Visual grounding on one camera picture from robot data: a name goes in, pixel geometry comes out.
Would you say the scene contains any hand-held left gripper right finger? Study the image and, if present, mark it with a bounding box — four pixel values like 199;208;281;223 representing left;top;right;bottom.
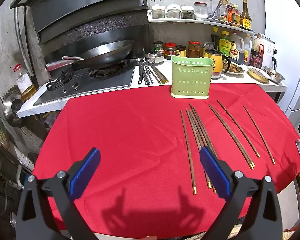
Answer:
199;147;283;240

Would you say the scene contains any glass with cutlery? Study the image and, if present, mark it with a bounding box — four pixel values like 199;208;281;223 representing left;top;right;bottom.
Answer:
207;0;222;19

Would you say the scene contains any bunch of metal chopsticks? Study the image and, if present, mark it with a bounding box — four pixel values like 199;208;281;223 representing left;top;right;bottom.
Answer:
143;59;169;85

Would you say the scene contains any dark sauce jar red lid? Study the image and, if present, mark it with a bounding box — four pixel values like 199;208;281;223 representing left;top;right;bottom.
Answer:
164;42;177;61

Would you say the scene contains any plate of food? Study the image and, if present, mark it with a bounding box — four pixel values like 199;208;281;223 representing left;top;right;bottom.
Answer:
222;62;246;76

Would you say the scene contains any small steel bowl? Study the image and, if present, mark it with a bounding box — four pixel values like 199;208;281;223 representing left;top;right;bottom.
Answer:
144;52;164;65

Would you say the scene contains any steel ladle black handle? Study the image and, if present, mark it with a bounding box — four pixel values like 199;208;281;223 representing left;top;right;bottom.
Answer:
135;58;147;85

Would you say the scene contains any white wall shelf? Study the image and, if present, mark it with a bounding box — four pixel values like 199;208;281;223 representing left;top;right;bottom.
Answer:
147;17;256;34

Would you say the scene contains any green bottle yellow cap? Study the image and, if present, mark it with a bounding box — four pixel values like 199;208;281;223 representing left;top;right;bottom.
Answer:
218;30;232;57

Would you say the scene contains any white kitchen counter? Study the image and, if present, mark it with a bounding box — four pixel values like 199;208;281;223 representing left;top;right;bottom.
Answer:
16;56;288;118

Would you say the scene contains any steel bowl with food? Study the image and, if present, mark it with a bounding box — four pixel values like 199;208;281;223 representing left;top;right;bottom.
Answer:
263;65;285;84

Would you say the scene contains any cooking oil bottle red cap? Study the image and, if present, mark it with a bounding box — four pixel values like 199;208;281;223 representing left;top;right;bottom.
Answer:
13;64;37;102

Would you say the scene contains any wooden chopstick gold tip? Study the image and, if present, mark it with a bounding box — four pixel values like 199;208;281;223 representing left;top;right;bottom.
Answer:
191;107;217;155
243;105;276;165
193;108;218;157
209;105;255;170
189;103;217;193
180;109;197;195
185;108;212;189
217;100;261;158

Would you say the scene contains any glass jar red lid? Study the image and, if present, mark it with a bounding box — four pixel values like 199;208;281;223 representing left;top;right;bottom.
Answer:
193;2;209;20

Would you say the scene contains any clear bottle yellow cap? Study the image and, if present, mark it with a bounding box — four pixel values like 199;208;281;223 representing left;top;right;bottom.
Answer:
219;0;228;22

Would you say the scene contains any orange sauce jar red lid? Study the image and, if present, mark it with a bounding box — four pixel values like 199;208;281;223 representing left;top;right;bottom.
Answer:
187;40;202;58

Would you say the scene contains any black range hood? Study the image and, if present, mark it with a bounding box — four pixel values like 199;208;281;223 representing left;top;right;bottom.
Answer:
10;0;150;53

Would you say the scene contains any green plastic utensil holder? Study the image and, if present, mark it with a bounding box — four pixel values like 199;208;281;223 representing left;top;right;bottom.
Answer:
171;56;214;99

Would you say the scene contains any white kitchen appliance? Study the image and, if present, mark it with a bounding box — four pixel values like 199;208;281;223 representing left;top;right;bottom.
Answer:
261;35;278;72

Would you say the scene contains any red tablecloth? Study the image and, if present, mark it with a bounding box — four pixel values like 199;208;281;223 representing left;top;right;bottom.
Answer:
32;83;300;233

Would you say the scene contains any white refrigerator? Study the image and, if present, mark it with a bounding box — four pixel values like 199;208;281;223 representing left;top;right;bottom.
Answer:
261;0;300;126

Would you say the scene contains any red label bottle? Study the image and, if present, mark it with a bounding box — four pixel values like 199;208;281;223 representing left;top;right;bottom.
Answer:
226;2;235;23

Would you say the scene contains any oil bottle red handle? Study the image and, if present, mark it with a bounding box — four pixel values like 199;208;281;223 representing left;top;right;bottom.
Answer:
250;33;265;69

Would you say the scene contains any yellow oil bottle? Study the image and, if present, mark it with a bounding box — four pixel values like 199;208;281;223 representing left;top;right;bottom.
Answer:
231;4;241;27

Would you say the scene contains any steel pot lid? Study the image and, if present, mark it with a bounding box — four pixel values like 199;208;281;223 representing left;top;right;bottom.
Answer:
2;91;24;128

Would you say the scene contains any white plastic jug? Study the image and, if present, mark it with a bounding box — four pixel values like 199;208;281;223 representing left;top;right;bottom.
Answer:
243;34;253;63

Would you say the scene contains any dark bottle yellow cap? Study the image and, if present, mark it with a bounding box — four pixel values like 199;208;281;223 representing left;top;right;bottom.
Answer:
212;27;220;50

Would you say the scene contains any steel wok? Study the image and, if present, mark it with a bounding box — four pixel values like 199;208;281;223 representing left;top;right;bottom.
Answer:
45;39;135;73

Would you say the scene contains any white plastic drain pipe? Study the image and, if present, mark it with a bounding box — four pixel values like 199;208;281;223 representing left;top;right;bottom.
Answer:
13;144;36;173

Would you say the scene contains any yellow steel mug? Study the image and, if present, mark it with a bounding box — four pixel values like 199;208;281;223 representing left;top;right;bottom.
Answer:
204;49;231;80

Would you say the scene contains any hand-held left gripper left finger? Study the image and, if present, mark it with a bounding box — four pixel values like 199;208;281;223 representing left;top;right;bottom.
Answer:
15;147;101;240

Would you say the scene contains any tall brown sauce bottle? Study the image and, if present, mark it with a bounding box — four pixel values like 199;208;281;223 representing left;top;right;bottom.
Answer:
240;0;252;30

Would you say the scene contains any black glass gas stove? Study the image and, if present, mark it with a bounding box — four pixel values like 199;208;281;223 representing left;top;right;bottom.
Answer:
34;59;136;107

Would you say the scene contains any spice jar white lid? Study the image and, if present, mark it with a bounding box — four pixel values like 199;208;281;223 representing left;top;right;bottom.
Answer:
167;4;181;19
151;4;166;19
181;5;195;19

